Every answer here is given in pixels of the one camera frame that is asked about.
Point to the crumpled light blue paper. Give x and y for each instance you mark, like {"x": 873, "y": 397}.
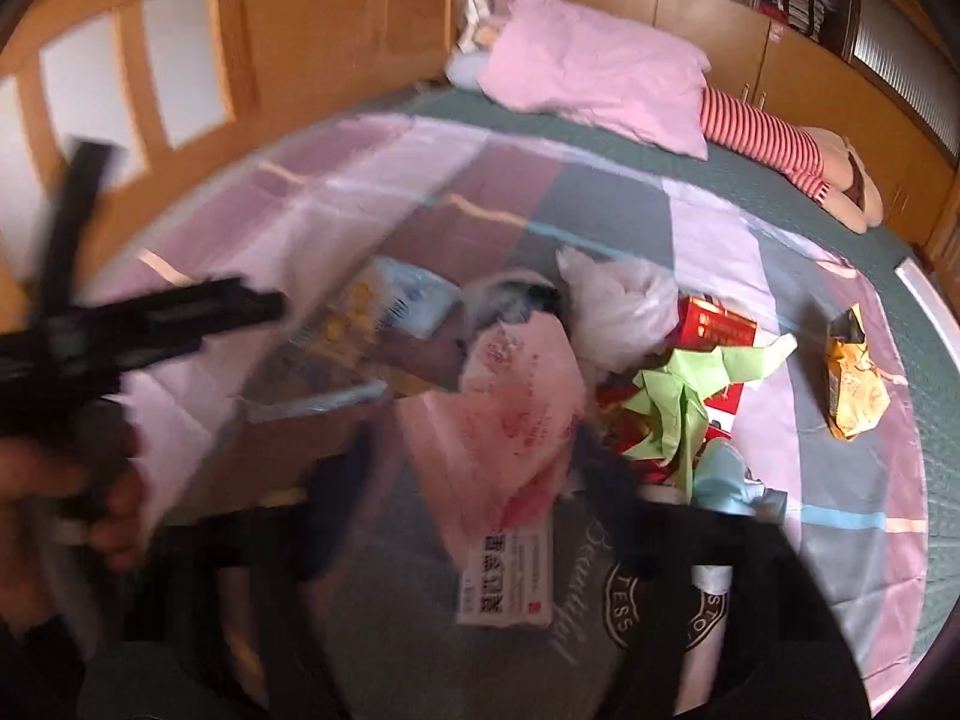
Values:
{"x": 731, "y": 480}

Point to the white translucent plastic bag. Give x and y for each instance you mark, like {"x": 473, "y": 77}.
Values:
{"x": 619, "y": 300}

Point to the wooden headboard with glass panels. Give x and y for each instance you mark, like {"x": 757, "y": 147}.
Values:
{"x": 322, "y": 22}

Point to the clear blue-edged packet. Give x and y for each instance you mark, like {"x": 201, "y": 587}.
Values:
{"x": 315, "y": 401}

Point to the pink printed plastic bag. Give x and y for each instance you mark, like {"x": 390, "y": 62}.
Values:
{"x": 510, "y": 397}

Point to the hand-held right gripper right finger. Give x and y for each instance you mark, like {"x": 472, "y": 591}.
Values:
{"x": 607, "y": 472}

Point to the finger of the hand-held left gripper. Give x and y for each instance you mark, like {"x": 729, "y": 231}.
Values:
{"x": 79, "y": 225}
{"x": 187, "y": 319}

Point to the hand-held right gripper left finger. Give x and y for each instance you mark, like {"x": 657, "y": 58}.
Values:
{"x": 352, "y": 495}

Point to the pale blue pillow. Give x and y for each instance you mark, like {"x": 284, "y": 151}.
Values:
{"x": 465, "y": 67}

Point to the frosted glass window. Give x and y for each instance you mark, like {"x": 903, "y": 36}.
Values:
{"x": 907, "y": 60}

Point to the red snack bag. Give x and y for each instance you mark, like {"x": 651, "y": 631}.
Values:
{"x": 619, "y": 397}

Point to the red cardboard box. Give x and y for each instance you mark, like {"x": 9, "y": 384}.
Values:
{"x": 716, "y": 326}

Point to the white red-label medicine packet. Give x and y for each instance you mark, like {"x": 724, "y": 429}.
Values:
{"x": 504, "y": 577}

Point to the pink pillow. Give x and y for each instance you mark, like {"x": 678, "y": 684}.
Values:
{"x": 600, "y": 60}

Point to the white bed side rail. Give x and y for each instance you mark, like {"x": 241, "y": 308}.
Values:
{"x": 926, "y": 296}

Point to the crumpled green paper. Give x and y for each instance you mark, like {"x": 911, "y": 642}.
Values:
{"x": 686, "y": 390}

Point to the person's left hand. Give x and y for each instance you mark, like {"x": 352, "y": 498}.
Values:
{"x": 97, "y": 465}

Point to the green bed sheet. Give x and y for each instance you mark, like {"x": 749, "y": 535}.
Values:
{"x": 750, "y": 172}

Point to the yellow snack wrapper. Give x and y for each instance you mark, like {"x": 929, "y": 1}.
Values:
{"x": 855, "y": 382}

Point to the dark plastic bag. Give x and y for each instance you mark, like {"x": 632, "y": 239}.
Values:
{"x": 525, "y": 291}

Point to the patchwork quilt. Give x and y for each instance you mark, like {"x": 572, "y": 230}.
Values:
{"x": 465, "y": 187}

